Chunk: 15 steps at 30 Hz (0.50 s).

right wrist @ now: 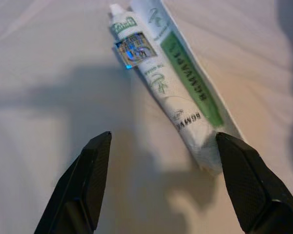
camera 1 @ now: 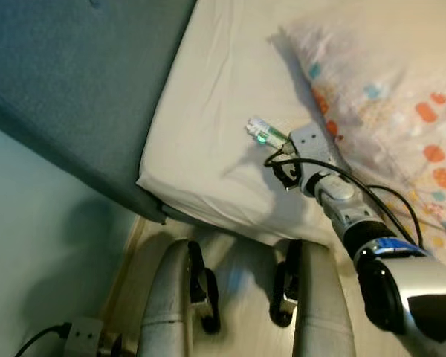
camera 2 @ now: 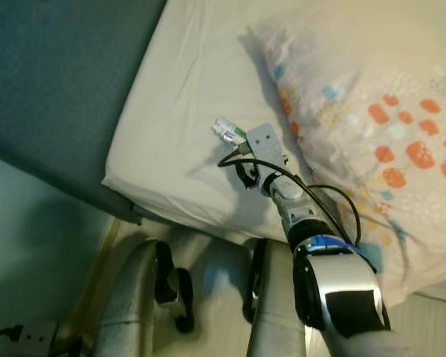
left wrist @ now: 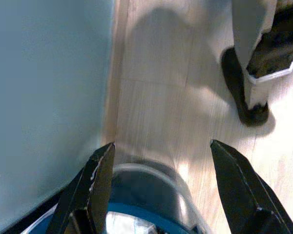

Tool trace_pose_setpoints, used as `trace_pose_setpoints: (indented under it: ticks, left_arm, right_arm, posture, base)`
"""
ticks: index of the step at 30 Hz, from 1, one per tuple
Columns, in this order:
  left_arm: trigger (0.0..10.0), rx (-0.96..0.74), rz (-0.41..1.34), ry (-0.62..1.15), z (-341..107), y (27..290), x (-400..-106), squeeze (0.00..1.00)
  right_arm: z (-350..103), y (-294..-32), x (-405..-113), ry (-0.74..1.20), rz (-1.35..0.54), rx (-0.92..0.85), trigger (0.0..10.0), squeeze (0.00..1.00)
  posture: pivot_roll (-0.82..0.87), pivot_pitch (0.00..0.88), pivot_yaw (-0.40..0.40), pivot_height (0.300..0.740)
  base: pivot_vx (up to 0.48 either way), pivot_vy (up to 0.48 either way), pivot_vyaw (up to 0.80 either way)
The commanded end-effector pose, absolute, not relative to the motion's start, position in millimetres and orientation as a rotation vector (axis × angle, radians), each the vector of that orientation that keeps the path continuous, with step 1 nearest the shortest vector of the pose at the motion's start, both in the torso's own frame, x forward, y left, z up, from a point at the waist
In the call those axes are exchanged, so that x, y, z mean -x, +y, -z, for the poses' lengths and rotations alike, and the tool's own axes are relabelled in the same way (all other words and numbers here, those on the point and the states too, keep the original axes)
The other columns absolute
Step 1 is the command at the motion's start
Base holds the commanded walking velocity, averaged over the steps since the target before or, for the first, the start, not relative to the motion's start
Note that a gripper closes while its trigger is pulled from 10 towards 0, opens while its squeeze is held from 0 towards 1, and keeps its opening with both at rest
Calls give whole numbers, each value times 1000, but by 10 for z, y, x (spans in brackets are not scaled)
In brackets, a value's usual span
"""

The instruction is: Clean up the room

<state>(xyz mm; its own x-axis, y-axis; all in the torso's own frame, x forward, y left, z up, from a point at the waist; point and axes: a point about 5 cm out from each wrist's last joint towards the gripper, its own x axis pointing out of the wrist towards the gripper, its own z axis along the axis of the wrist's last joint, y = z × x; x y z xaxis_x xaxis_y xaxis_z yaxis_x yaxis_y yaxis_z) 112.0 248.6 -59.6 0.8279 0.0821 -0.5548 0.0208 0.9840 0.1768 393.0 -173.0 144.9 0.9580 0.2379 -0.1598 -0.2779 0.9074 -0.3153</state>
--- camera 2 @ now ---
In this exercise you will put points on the blue-grey upholstered headboard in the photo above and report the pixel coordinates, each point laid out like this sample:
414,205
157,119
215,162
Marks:
59,74

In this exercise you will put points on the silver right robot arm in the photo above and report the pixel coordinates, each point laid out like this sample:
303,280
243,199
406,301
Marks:
342,290

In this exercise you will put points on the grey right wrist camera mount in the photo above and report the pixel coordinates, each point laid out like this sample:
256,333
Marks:
267,145

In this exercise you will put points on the pink patterned pillow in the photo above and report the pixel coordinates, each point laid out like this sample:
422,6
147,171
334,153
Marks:
364,89

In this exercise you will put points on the bed with cream sheet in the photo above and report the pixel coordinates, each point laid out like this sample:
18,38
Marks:
178,134

